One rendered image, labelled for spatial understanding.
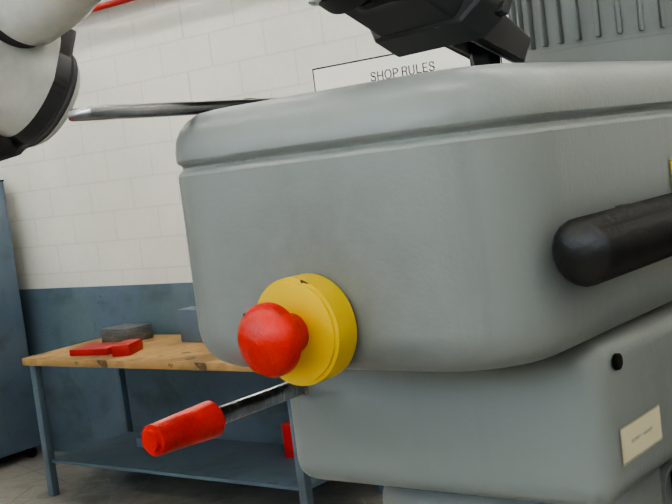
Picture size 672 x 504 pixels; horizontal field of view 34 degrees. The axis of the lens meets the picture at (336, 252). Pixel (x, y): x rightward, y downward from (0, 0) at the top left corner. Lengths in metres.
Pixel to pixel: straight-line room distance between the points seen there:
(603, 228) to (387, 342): 0.13
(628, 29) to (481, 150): 0.38
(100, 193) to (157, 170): 0.59
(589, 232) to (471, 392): 0.17
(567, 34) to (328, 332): 0.43
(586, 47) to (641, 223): 0.36
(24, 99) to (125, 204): 6.61
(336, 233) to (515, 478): 0.19
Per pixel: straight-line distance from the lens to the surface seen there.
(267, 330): 0.58
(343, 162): 0.59
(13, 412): 8.24
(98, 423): 8.03
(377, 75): 6.00
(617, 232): 0.56
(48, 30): 0.80
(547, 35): 0.95
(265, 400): 0.73
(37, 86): 0.83
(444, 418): 0.70
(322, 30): 6.23
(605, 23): 0.93
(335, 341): 0.59
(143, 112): 0.66
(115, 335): 7.11
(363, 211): 0.59
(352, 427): 0.75
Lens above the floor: 1.85
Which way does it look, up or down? 5 degrees down
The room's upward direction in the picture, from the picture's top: 7 degrees counter-clockwise
